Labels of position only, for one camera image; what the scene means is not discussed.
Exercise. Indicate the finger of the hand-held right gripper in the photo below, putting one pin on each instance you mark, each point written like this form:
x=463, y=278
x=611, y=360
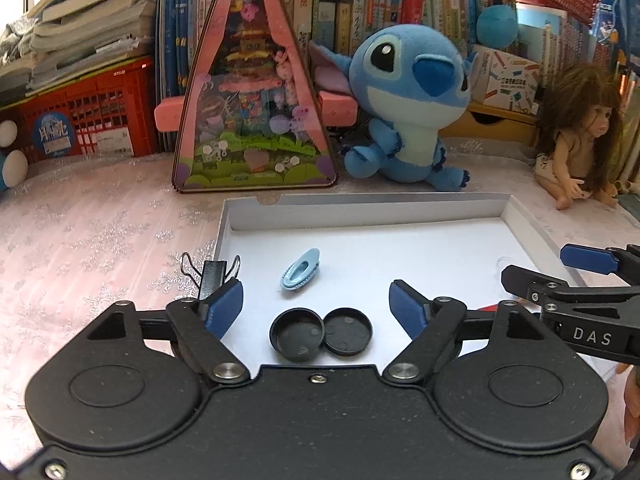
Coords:
x=525, y=280
x=585, y=257

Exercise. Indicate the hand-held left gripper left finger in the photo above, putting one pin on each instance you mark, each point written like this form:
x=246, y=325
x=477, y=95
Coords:
x=227, y=305

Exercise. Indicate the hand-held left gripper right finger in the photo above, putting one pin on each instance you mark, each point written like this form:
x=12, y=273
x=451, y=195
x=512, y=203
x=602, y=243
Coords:
x=405, y=310

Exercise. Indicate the black binder clip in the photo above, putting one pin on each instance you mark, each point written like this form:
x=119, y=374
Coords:
x=214, y=276

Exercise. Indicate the black round cap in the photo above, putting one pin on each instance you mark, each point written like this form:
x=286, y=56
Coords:
x=348, y=332
x=295, y=335

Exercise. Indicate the white shallow cardboard box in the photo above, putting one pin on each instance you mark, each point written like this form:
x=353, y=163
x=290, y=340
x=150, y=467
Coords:
x=375, y=245

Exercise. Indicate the light blue hair clip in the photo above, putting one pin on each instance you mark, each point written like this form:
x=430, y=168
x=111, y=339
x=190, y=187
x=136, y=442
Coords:
x=300, y=272

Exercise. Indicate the person's right hand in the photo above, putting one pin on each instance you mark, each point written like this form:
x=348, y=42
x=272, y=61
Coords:
x=634, y=400

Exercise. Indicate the white plastic fitting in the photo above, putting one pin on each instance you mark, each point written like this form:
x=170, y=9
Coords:
x=622, y=186

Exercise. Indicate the brown haired baby doll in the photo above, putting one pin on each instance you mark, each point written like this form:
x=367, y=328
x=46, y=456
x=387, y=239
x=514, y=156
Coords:
x=585, y=130

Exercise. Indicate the pink lace tablecloth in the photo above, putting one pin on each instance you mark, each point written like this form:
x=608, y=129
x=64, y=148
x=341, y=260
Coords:
x=100, y=240

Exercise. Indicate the wooden drawer box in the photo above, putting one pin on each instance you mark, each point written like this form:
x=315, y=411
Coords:
x=490, y=122

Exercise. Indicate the white printed cardboard box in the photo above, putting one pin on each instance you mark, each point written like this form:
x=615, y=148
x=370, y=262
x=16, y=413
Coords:
x=510, y=80

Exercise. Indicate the pink triangular diorama house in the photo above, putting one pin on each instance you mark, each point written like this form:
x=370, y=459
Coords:
x=250, y=110

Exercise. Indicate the blue alien plush toy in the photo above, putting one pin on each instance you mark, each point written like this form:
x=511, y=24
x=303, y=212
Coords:
x=410, y=95

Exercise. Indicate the red plastic crate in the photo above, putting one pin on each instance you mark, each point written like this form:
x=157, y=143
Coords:
x=90, y=115

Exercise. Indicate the blue printed box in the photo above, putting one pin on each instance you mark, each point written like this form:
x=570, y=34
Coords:
x=612, y=15

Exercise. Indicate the blue round plush toy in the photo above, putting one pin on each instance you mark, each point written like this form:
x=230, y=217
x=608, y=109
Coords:
x=495, y=25

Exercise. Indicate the row of shelved books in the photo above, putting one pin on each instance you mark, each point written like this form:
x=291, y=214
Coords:
x=350, y=15

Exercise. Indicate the stack of papers and booklets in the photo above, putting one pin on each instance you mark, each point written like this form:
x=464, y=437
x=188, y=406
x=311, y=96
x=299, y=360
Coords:
x=85, y=15

